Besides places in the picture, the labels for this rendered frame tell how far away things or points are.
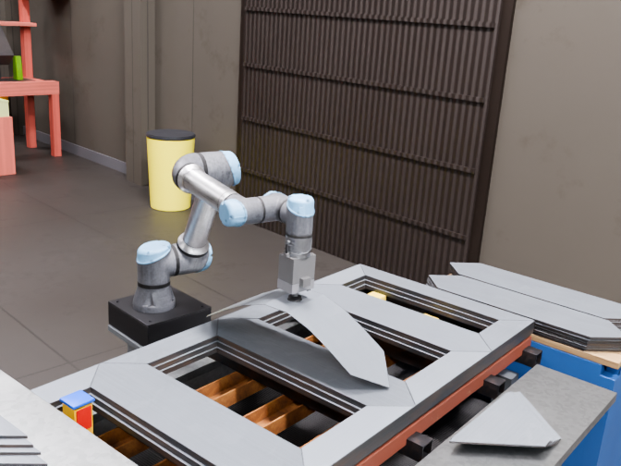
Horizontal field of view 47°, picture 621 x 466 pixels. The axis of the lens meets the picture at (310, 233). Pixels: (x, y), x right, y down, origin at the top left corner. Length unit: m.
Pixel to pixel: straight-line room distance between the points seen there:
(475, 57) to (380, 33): 0.79
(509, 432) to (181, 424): 0.86
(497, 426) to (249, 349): 0.73
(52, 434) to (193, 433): 0.42
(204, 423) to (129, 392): 0.24
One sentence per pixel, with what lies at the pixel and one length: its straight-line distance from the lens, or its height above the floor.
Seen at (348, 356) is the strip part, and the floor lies 0.94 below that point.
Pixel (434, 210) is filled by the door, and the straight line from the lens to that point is 4.89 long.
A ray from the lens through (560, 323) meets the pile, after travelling 2.61.
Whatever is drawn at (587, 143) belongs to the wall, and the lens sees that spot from 4.36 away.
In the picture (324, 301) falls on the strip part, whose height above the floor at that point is 1.02.
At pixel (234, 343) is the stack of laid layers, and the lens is 2.15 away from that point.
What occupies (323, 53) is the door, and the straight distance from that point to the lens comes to 5.47.
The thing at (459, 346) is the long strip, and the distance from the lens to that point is 2.27.
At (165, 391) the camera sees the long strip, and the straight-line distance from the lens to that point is 1.91.
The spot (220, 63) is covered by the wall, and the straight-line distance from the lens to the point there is 6.51.
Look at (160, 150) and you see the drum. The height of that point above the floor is 0.57.
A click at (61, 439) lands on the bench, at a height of 1.05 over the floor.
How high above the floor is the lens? 1.82
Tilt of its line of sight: 17 degrees down
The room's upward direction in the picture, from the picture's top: 4 degrees clockwise
